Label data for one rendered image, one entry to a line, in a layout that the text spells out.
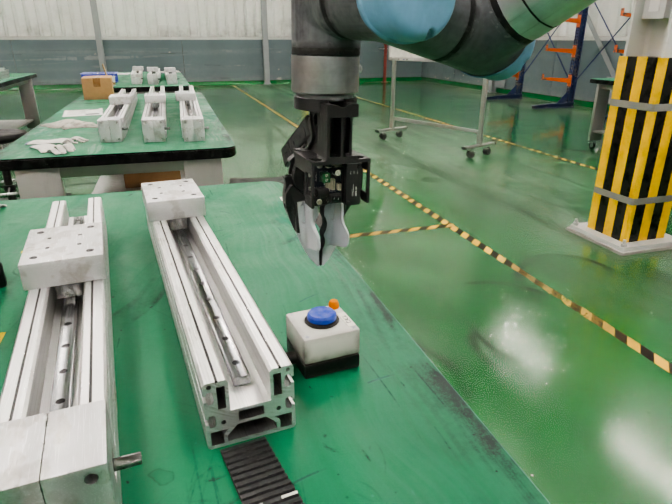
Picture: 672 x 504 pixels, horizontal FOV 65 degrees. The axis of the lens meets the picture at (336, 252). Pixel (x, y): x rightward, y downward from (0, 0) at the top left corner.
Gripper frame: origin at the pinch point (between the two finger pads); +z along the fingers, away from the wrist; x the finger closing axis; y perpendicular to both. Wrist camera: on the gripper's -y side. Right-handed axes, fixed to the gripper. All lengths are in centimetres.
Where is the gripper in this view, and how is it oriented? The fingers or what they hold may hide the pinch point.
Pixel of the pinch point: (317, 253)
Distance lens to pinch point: 69.1
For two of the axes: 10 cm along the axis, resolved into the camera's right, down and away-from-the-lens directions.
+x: 9.2, -1.3, 3.6
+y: 3.9, 3.6, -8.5
